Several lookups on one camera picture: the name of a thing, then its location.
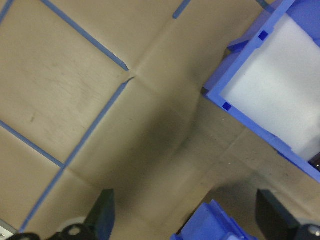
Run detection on blue switch storage bin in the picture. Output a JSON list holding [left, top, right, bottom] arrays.
[[169, 199, 260, 240]]

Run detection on blue battery storage bin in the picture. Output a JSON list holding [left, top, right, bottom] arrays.
[[201, 0, 320, 182]]

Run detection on black cylindrical battery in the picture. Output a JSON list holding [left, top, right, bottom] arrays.
[[307, 154, 320, 173]]

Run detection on white foam bin liner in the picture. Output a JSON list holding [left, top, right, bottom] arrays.
[[221, 13, 320, 161]]

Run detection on white square base plate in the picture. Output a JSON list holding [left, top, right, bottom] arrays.
[[0, 219, 20, 235]]

